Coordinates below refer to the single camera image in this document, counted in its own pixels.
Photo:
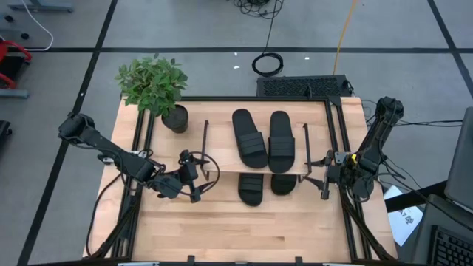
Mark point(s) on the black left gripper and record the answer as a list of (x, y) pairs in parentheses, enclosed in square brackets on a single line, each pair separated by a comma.
[(190, 175)]

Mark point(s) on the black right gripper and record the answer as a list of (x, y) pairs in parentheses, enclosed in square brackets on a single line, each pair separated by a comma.
[(338, 171)]

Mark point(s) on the wooden shelf with black legs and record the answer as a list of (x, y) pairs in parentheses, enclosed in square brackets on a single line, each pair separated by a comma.
[(221, 147)]

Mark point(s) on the black rubber slide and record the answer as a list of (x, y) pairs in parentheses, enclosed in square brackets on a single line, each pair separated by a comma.
[(281, 144), (249, 138), (251, 190), (284, 184)]

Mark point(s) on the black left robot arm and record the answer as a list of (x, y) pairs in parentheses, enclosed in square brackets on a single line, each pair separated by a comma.
[(96, 142)]

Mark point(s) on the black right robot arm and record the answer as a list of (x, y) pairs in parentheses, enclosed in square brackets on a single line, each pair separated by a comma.
[(377, 136)]

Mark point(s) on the black computer case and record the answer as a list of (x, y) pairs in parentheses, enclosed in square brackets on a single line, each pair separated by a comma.
[(295, 86)]

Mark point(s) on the black desk bar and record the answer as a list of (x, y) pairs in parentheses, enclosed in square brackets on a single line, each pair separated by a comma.
[(406, 199)]

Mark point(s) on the white paper sheet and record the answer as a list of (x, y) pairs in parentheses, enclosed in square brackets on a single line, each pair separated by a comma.
[(406, 221)]

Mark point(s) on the green plant in black pot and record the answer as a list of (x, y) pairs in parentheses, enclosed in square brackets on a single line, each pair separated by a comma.
[(153, 83)]

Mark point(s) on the grey desk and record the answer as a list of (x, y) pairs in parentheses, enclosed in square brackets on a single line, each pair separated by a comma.
[(436, 210)]

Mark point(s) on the grey monitor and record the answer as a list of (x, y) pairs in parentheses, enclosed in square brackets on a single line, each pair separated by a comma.
[(462, 166)]

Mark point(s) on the black keyboard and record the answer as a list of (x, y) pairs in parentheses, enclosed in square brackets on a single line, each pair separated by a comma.
[(451, 247)]

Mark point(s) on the grey desk foot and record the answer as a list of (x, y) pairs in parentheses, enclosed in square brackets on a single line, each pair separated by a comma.
[(40, 7), (13, 94)]

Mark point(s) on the black metal rig frame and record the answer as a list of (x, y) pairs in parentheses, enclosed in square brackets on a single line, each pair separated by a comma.
[(258, 98)]

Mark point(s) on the red chair frame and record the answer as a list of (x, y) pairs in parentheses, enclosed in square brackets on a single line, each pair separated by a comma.
[(15, 46)]

